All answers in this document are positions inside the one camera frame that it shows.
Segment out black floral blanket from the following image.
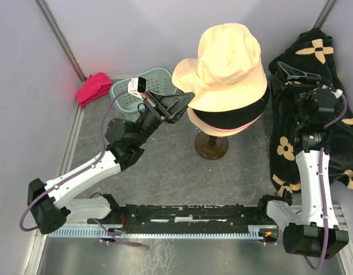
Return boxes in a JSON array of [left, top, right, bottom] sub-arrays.
[[269, 28, 353, 197]]

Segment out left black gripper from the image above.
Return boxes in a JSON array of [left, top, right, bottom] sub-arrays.
[[133, 89, 197, 147]]

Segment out teal plastic basket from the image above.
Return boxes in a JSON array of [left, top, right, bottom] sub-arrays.
[[109, 67, 179, 123]]

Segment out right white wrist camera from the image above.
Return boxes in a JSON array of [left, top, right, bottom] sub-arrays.
[[330, 87, 343, 99]]

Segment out right aluminium frame post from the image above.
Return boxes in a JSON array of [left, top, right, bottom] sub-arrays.
[[313, 0, 338, 29]]

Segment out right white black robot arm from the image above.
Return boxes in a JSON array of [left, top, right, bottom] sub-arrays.
[[256, 61, 349, 259]]

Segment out black beige bucket hat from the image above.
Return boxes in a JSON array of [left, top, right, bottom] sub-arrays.
[[193, 87, 270, 129]]

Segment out light blue cable duct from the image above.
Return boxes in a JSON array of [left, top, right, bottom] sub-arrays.
[[47, 226, 278, 240]]

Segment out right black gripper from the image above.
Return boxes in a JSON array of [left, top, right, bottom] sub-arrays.
[[268, 61, 322, 125]]

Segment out aluminium frame post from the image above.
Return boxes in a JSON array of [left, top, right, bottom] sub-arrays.
[[34, 0, 87, 83], [313, 0, 338, 29]]

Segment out dark wooden hat stand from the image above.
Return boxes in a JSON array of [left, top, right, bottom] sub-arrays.
[[194, 132, 229, 160]]

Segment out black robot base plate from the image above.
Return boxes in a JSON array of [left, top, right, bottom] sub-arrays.
[[100, 204, 278, 233]]

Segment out red cloth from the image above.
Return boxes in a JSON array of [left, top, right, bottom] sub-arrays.
[[76, 72, 113, 107]]

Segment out peach bucket hat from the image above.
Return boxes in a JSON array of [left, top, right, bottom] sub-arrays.
[[187, 108, 211, 134], [172, 23, 267, 112]]

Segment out left aluminium frame post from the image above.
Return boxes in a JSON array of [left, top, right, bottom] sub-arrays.
[[34, 0, 87, 83]]

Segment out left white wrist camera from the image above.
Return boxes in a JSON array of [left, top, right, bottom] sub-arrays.
[[127, 77, 147, 98]]

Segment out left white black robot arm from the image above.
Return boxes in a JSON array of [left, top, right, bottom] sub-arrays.
[[24, 90, 194, 234]]

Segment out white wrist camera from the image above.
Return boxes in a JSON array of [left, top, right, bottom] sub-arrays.
[[330, 87, 343, 99], [127, 77, 147, 98]]

